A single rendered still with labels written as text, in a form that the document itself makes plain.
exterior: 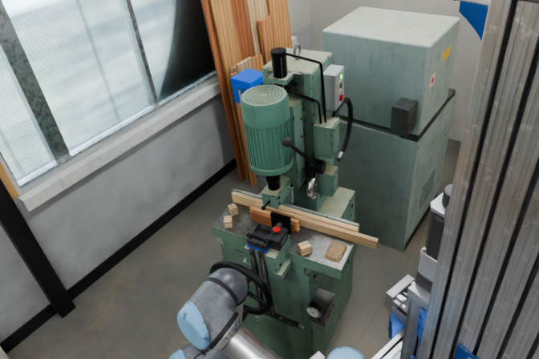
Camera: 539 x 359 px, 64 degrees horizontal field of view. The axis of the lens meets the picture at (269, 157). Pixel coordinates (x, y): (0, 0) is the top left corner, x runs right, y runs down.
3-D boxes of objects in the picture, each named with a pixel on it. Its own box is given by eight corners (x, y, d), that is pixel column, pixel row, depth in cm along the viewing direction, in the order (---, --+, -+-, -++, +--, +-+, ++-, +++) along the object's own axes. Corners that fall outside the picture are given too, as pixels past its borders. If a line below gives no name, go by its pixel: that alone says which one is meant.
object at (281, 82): (268, 94, 166) (264, 52, 156) (277, 85, 171) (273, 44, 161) (286, 97, 162) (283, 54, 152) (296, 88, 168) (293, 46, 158)
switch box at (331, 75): (322, 109, 179) (321, 74, 169) (330, 98, 185) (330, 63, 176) (335, 111, 176) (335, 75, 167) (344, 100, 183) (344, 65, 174)
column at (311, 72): (275, 202, 212) (260, 66, 170) (294, 175, 228) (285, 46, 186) (317, 214, 202) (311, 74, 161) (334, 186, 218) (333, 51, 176)
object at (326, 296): (307, 320, 186) (306, 309, 182) (318, 298, 195) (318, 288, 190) (326, 328, 183) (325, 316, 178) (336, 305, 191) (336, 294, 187)
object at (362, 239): (254, 211, 193) (253, 205, 191) (257, 209, 194) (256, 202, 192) (376, 248, 169) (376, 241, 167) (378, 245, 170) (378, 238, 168)
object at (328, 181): (313, 191, 191) (312, 171, 184) (319, 183, 196) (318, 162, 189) (333, 197, 187) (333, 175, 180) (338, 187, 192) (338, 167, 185)
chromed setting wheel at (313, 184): (305, 203, 186) (304, 182, 178) (317, 187, 194) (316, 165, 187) (312, 205, 184) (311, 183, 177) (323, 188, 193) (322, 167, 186)
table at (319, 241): (200, 251, 185) (198, 240, 181) (237, 206, 206) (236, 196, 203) (333, 300, 159) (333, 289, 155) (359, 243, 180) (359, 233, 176)
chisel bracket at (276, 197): (263, 207, 182) (261, 192, 177) (277, 187, 192) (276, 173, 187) (278, 212, 179) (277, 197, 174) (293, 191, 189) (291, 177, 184)
